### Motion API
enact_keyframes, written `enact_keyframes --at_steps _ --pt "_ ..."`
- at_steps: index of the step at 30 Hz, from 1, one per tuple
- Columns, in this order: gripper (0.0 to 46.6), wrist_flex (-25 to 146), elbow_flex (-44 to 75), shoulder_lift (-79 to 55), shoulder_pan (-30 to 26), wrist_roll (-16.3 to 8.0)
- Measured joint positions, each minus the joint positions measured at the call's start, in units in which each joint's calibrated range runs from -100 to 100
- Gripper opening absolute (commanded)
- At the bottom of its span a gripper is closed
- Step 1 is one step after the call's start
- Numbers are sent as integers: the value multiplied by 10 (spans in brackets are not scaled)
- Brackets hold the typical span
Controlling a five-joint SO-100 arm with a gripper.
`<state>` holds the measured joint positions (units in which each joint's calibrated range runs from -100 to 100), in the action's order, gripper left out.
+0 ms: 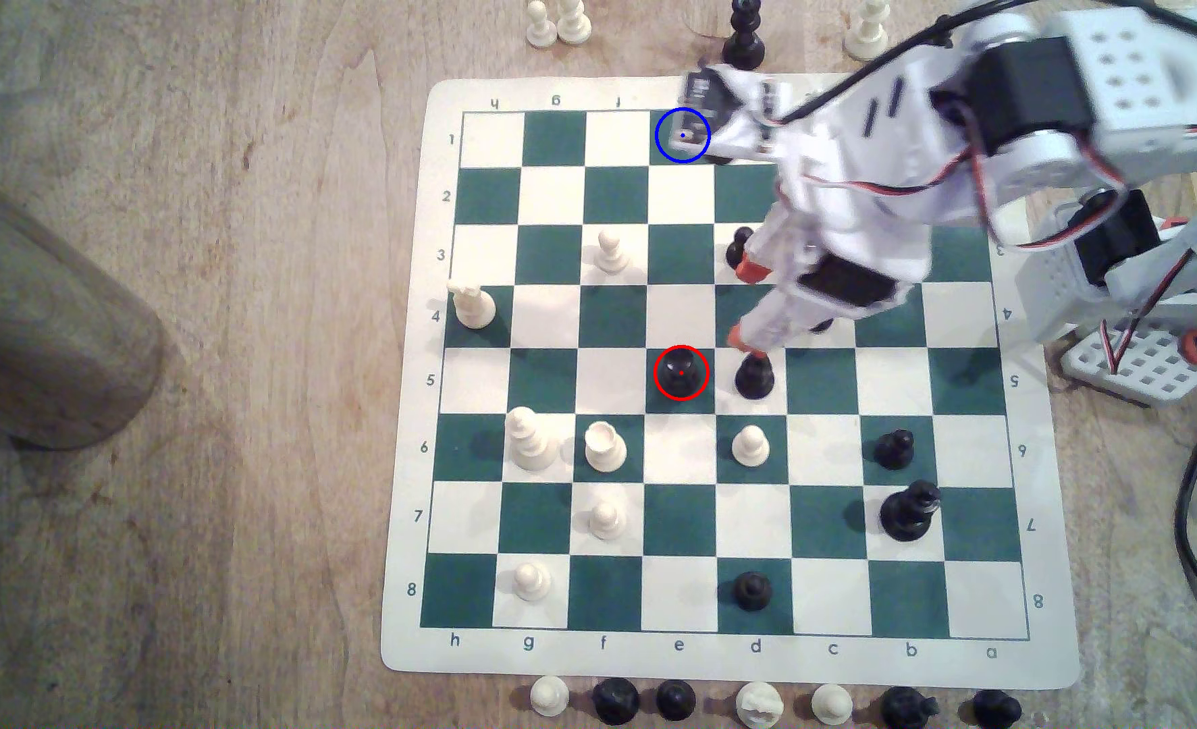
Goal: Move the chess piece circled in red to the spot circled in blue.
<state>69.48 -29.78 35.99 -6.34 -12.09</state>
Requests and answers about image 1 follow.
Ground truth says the tall white chess piece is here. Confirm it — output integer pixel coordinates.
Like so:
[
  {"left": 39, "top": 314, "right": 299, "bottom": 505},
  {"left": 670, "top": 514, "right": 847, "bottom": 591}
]
[{"left": 843, "top": 0, "right": 893, "bottom": 60}]

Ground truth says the white chess knight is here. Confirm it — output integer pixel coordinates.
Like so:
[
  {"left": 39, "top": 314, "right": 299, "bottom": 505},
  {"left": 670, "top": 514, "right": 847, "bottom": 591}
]
[{"left": 736, "top": 681, "right": 786, "bottom": 729}]

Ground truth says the white orange-tipped gripper finger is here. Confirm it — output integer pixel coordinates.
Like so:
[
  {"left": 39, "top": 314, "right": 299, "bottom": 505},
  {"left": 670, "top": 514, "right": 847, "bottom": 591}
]
[
  {"left": 736, "top": 196, "right": 822, "bottom": 285},
  {"left": 726, "top": 283, "right": 845, "bottom": 354}
]

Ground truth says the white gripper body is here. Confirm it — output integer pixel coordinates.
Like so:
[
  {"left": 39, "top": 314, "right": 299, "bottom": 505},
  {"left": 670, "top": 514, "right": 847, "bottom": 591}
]
[{"left": 772, "top": 45, "right": 989, "bottom": 327}]

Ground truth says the tall black chess piece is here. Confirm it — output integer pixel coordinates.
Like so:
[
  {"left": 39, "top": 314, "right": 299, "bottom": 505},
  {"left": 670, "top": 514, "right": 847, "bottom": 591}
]
[{"left": 722, "top": 0, "right": 768, "bottom": 72}]

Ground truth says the white chess rook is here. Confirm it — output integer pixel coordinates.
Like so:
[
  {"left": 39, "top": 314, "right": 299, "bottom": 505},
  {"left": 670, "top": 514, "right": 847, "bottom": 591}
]
[
  {"left": 447, "top": 280, "right": 498, "bottom": 331},
  {"left": 583, "top": 420, "right": 629, "bottom": 475}
]

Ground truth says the black chess rook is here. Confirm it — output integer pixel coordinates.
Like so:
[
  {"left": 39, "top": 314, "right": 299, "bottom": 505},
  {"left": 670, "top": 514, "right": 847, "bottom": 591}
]
[
  {"left": 592, "top": 677, "right": 642, "bottom": 726},
  {"left": 657, "top": 347, "right": 709, "bottom": 398}
]

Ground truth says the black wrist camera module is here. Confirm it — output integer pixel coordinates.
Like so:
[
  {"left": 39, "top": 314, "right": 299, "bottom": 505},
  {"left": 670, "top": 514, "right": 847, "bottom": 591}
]
[{"left": 681, "top": 63, "right": 784, "bottom": 163}]

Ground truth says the green white chess mat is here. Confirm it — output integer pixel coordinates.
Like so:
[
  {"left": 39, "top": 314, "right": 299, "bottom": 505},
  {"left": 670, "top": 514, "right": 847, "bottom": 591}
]
[{"left": 380, "top": 71, "right": 1082, "bottom": 692}]

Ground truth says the black camera cable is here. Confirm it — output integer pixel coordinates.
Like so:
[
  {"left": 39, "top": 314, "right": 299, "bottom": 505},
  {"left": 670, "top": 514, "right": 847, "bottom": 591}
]
[{"left": 775, "top": 0, "right": 1040, "bottom": 128}]

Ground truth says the white chess queen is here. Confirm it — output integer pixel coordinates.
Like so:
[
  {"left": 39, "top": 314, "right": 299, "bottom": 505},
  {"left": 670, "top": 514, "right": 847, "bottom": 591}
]
[{"left": 505, "top": 406, "right": 561, "bottom": 472}]

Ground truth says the black chess bishop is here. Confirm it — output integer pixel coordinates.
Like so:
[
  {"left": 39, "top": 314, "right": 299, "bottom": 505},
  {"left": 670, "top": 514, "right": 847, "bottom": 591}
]
[{"left": 734, "top": 350, "right": 776, "bottom": 401}]

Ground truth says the brown wooden cylinder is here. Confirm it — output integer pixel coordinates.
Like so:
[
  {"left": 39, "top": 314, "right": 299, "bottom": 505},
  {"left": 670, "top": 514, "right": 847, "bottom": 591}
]
[{"left": 0, "top": 152, "right": 169, "bottom": 452}]

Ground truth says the black chess knight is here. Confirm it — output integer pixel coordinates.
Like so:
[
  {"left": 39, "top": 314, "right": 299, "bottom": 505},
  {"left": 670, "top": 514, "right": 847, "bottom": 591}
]
[
  {"left": 878, "top": 480, "right": 942, "bottom": 543},
  {"left": 880, "top": 686, "right": 938, "bottom": 729}
]

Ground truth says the white grid base plate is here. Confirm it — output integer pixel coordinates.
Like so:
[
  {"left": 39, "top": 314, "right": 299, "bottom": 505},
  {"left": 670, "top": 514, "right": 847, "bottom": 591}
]
[{"left": 1061, "top": 322, "right": 1197, "bottom": 408}]

